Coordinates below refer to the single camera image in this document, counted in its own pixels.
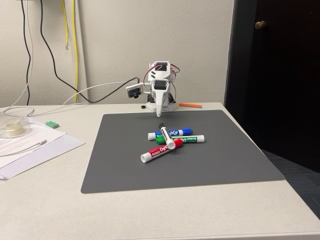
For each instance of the clear tape dispenser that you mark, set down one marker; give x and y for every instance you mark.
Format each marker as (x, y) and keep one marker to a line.
(11, 128)

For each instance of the orange flat stick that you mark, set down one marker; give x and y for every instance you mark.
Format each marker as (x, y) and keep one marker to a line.
(190, 105)

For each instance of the blank white paper sheet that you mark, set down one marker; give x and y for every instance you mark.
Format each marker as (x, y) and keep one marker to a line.
(55, 152)

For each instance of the grey rectangular mat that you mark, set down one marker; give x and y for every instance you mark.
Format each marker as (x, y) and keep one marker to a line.
(200, 165)

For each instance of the printed paper sheet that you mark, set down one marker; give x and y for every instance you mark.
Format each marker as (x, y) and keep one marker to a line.
(35, 135)

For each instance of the small green block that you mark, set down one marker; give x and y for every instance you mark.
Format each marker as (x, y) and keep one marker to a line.
(52, 124)

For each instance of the blue Expo marker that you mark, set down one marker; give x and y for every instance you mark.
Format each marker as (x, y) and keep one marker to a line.
(186, 130)

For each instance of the brass door knob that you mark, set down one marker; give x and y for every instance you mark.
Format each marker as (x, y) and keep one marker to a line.
(260, 25)

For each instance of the black Expo marker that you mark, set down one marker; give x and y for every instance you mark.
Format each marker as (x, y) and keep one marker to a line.
(165, 135)

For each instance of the dark door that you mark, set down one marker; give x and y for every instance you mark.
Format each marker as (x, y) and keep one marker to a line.
(287, 87)

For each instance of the green Expo marker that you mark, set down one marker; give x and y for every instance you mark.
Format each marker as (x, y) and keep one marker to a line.
(195, 139)

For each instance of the red Expo marker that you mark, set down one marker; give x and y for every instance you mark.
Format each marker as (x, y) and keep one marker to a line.
(156, 153)

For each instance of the white gripper camera module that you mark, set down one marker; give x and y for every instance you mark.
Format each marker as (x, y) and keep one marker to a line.
(134, 91)

